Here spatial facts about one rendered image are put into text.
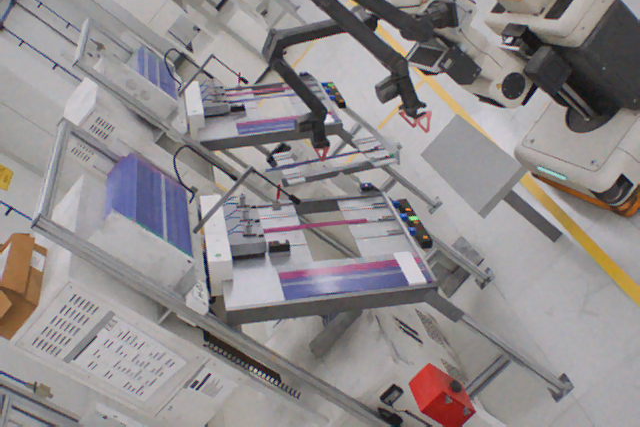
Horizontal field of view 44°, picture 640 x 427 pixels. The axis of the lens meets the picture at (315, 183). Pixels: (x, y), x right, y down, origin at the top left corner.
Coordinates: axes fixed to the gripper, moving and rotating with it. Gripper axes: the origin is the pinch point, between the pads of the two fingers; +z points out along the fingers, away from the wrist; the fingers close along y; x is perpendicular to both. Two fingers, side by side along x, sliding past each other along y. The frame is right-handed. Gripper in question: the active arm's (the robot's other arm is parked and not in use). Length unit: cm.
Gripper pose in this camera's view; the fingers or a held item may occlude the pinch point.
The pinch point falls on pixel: (322, 159)
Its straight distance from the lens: 338.0
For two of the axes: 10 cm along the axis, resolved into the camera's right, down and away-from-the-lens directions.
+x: 9.6, -2.1, 1.8
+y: 2.5, 3.8, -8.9
